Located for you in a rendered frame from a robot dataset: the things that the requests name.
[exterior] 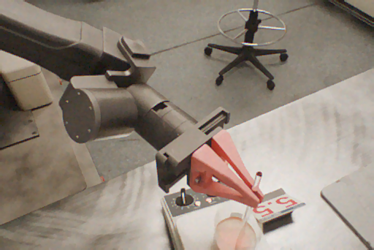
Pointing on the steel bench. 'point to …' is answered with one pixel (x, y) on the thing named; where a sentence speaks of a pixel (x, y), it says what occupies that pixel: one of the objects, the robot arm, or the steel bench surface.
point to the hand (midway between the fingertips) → (253, 197)
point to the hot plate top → (200, 230)
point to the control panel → (191, 204)
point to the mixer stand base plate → (355, 201)
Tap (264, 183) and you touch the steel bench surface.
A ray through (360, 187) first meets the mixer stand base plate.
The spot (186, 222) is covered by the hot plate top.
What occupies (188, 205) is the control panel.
